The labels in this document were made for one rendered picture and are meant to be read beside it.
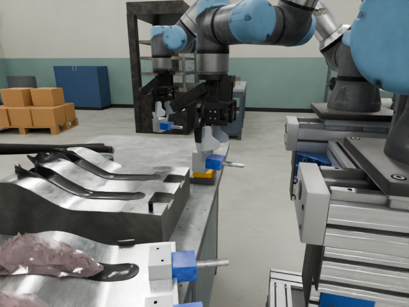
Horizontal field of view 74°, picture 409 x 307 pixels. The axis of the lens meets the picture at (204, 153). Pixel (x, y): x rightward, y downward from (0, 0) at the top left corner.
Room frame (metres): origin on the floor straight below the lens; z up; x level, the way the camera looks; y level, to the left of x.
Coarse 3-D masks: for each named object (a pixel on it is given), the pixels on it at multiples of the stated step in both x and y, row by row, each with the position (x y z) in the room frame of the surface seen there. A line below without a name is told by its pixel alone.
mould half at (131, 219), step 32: (64, 160) 0.67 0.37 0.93; (96, 160) 0.73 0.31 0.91; (0, 192) 0.53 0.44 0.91; (32, 192) 0.52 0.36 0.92; (64, 192) 0.55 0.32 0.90; (0, 224) 0.54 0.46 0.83; (32, 224) 0.52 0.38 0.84; (64, 224) 0.51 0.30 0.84; (96, 224) 0.50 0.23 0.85; (128, 224) 0.48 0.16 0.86; (160, 224) 0.47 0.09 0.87
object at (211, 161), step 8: (192, 152) 0.66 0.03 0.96; (208, 152) 0.67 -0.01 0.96; (192, 160) 0.66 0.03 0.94; (208, 160) 0.65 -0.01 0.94; (216, 160) 0.64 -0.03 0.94; (224, 160) 0.66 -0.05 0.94; (192, 168) 0.66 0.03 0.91; (200, 168) 0.65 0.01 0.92; (208, 168) 0.65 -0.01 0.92; (216, 168) 0.64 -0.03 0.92
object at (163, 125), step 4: (160, 120) 1.10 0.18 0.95; (164, 120) 1.12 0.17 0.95; (156, 124) 1.10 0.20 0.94; (160, 124) 1.09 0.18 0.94; (164, 124) 1.08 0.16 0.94; (168, 124) 1.08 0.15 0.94; (172, 124) 1.10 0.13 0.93; (156, 128) 1.10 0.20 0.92; (160, 128) 1.09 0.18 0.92; (164, 128) 1.08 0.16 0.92; (168, 128) 1.08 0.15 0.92; (172, 128) 1.10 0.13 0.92; (176, 128) 1.07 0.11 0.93; (180, 128) 1.06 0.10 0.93; (160, 132) 1.09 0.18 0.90
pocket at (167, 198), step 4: (156, 192) 0.57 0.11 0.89; (160, 192) 0.57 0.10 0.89; (164, 192) 0.57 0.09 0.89; (168, 192) 0.57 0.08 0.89; (152, 196) 0.55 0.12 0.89; (156, 196) 0.57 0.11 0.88; (160, 196) 0.57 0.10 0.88; (164, 196) 0.57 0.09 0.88; (168, 196) 0.57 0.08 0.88; (172, 196) 0.56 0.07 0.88; (152, 200) 0.55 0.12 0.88; (156, 200) 0.57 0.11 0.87; (160, 200) 0.57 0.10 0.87; (164, 200) 0.57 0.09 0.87; (168, 200) 0.57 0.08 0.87; (172, 200) 0.56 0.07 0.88; (168, 204) 0.56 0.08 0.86; (168, 208) 0.52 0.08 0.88
